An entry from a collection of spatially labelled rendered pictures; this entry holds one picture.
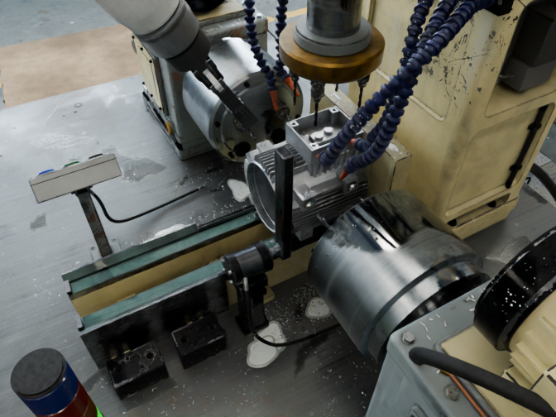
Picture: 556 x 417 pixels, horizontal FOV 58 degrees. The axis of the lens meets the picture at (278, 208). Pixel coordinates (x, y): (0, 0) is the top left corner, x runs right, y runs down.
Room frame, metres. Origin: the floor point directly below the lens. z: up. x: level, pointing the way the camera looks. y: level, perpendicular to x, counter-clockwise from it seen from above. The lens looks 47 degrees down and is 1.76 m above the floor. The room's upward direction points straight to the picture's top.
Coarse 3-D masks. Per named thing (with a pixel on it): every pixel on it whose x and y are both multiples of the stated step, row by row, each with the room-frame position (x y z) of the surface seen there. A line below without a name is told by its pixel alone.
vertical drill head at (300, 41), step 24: (312, 0) 0.78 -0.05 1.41; (336, 0) 0.76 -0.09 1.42; (360, 0) 0.77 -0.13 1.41; (312, 24) 0.77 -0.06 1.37; (336, 24) 0.76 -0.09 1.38; (360, 24) 0.79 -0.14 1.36; (288, 48) 0.76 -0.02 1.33; (312, 48) 0.75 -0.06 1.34; (336, 48) 0.74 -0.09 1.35; (360, 48) 0.75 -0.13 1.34; (384, 48) 0.77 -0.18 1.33; (312, 72) 0.72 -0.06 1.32; (336, 72) 0.71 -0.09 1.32; (360, 72) 0.72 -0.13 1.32; (312, 96) 0.74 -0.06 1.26; (360, 96) 0.79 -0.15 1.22
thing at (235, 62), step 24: (216, 48) 1.08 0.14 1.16; (240, 48) 1.07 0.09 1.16; (240, 72) 0.97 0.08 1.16; (192, 96) 1.00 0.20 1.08; (216, 96) 0.94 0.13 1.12; (240, 96) 0.94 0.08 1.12; (264, 96) 0.97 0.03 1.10; (288, 96) 1.00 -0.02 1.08; (216, 120) 0.92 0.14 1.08; (264, 120) 0.97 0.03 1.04; (216, 144) 0.91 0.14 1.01; (240, 144) 0.93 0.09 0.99
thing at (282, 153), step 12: (276, 156) 0.60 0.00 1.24; (288, 156) 0.59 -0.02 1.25; (276, 168) 0.60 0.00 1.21; (288, 168) 0.59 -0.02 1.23; (276, 180) 0.60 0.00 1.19; (288, 180) 0.59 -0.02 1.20; (276, 192) 0.60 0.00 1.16; (288, 192) 0.59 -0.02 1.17; (276, 204) 0.60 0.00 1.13; (288, 204) 0.59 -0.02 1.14; (276, 216) 0.60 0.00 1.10; (288, 216) 0.59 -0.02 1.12; (276, 228) 0.60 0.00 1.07; (288, 228) 0.59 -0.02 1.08; (276, 240) 0.60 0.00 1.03; (288, 240) 0.59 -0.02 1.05; (288, 252) 0.59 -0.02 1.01
